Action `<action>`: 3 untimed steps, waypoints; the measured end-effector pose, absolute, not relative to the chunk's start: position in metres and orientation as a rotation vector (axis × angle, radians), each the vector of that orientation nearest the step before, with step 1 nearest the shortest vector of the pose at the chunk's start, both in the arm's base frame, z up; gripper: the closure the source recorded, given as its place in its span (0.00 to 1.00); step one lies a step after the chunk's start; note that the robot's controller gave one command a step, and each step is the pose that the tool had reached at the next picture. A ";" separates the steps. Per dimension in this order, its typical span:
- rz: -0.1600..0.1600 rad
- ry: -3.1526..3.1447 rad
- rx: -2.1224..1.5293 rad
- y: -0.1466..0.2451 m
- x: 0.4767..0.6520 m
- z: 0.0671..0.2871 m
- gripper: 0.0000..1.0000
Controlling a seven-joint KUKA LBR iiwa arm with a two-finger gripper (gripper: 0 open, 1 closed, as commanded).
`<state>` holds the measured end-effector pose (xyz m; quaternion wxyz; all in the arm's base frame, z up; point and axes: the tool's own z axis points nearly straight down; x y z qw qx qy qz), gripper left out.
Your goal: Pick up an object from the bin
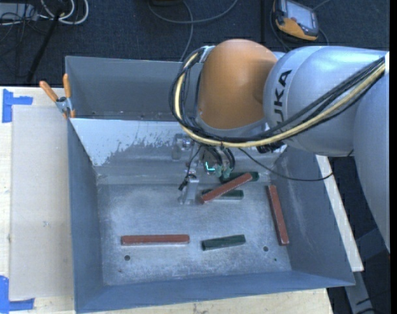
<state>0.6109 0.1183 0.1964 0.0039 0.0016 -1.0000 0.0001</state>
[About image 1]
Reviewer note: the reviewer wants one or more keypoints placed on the grey metal bin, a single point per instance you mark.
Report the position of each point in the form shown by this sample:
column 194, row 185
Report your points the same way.
column 185, row 214

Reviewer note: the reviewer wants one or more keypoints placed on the red-brown flat block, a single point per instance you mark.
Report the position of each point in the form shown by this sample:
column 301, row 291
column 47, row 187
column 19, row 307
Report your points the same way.
column 278, row 214
column 226, row 187
column 155, row 239

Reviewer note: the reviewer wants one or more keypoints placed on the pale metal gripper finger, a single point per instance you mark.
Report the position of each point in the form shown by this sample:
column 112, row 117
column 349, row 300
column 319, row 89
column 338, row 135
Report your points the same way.
column 183, row 197
column 193, row 190

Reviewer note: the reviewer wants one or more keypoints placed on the pale flat board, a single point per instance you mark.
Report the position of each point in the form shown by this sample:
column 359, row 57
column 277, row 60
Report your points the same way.
column 41, row 191

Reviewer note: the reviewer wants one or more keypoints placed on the black cylinder on white bracket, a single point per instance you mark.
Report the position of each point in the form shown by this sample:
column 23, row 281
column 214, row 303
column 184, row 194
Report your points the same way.
column 269, row 148

